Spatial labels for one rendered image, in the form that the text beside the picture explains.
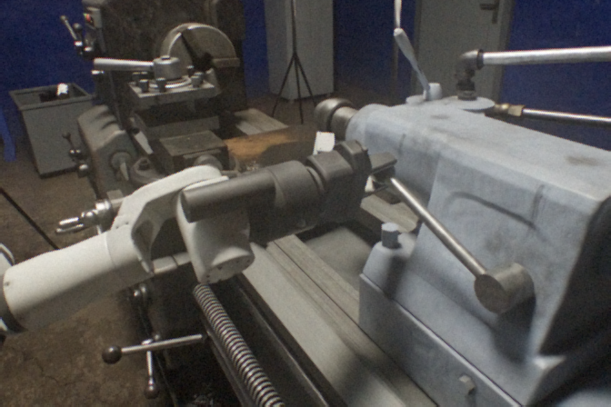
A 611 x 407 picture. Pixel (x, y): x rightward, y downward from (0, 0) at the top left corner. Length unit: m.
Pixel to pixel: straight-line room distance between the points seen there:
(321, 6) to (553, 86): 2.53
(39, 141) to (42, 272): 3.35
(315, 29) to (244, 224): 4.93
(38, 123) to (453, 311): 3.48
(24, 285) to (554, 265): 0.54
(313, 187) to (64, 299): 0.28
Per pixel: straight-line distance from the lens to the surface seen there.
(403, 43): 0.77
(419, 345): 0.68
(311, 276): 0.91
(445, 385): 0.67
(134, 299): 1.20
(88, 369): 2.10
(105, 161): 1.94
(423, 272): 0.66
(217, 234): 0.50
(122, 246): 0.52
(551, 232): 0.56
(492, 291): 0.55
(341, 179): 0.56
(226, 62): 1.69
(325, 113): 0.92
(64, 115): 3.85
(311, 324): 0.79
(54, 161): 3.93
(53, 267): 0.54
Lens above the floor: 1.37
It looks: 24 degrees down
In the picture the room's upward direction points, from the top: 2 degrees counter-clockwise
